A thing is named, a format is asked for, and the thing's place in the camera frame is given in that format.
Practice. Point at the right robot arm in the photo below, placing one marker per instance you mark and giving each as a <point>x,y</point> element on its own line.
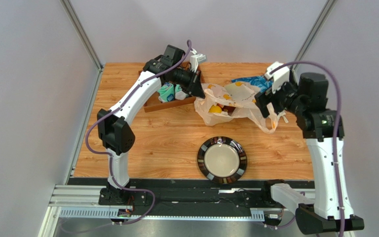
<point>330,210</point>

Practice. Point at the translucent white plastic bag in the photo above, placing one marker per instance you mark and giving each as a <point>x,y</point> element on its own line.
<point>241,96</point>

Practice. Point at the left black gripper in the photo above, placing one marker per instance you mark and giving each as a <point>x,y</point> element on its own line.
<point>194,87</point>

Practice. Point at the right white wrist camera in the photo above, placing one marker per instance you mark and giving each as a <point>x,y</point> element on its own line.
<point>279,77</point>

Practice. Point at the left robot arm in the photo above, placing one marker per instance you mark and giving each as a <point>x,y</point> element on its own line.
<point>114,125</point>

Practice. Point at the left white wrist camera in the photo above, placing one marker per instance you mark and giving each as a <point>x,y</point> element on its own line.
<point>196,59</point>

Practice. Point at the dark red fake apple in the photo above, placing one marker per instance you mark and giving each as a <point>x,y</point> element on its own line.
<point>227,109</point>

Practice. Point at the teal white sock bundle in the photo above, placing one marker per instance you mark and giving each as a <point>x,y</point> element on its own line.
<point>170,92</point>

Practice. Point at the yellow fake lemon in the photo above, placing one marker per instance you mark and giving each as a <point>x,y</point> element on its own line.
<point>215,109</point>

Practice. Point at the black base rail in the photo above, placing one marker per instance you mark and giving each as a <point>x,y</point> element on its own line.
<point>198,198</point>

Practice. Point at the brown wooden organizer tray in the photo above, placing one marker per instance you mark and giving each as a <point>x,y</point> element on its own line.
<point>153,103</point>

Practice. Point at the blue patterned cloth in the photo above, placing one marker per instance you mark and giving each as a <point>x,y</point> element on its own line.
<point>257,81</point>

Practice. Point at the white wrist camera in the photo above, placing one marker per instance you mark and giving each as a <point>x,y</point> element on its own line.
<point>196,59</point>
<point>279,77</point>

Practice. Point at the black rimmed beige plate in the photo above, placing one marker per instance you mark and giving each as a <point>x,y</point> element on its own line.
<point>222,160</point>

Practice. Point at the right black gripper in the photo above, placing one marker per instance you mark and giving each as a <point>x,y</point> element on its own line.
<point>269,100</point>

